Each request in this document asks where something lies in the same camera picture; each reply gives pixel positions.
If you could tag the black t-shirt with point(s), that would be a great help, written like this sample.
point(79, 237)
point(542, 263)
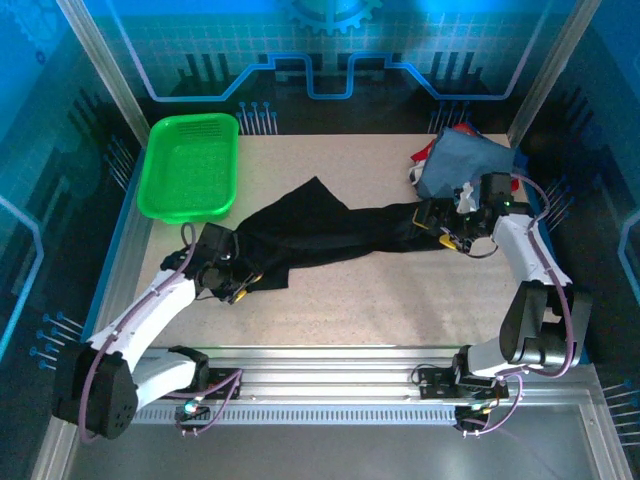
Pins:
point(320, 225)

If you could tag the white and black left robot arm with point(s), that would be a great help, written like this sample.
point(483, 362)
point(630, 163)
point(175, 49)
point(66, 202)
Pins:
point(150, 305)

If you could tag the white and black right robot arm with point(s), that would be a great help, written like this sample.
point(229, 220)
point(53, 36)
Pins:
point(517, 245)

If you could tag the blue-grey t-shirt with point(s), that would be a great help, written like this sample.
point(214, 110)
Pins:
point(460, 160)

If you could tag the dark blue t-shirt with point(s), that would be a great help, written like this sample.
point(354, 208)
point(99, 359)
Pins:
point(520, 156)

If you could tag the green plastic basket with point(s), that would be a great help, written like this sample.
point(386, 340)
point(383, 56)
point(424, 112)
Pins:
point(187, 170)

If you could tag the small circuit board with LED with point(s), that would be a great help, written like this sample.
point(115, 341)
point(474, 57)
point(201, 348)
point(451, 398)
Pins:
point(191, 411)

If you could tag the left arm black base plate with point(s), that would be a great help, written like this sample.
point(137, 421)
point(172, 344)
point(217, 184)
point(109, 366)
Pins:
point(220, 382)

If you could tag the aluminium mounting rail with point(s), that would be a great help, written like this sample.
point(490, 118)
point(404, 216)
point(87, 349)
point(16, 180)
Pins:
point(325, 372)

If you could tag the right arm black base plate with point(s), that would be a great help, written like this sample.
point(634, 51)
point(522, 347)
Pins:
point(440, 382)

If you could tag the aluminium frame post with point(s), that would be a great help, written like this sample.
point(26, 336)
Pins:
point(552, 70)
point(102, 65)

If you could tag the metal front tray frame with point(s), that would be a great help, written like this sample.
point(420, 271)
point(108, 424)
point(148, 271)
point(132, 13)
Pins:
point(320, 450)

